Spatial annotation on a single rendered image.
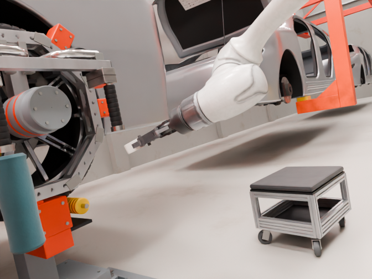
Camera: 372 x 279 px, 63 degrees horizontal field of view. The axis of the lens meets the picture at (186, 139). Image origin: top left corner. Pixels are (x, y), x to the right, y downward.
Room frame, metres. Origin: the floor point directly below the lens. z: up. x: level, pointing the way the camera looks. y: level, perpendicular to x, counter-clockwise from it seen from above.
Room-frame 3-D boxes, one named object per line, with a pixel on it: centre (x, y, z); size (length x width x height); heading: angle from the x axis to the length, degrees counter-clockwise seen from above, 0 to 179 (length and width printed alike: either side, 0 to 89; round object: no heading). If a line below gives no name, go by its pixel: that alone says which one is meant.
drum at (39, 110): (0.93, 0.44, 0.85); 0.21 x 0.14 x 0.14; 52
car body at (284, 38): (5.38, -1.63, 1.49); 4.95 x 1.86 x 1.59; 142
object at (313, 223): (1.59, -0.54, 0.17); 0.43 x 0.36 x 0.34; 132
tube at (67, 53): (0.98, 0.34, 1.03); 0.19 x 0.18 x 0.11; 52
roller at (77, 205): (1.14, 0.50, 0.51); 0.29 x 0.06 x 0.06; 52
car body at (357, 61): (10.20, -5.42, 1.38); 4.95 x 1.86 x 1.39; 142
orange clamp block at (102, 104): (1.23, 0.31, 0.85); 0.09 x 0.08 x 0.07; 142
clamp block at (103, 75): (0.99, 0.23, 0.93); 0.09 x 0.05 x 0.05; 52
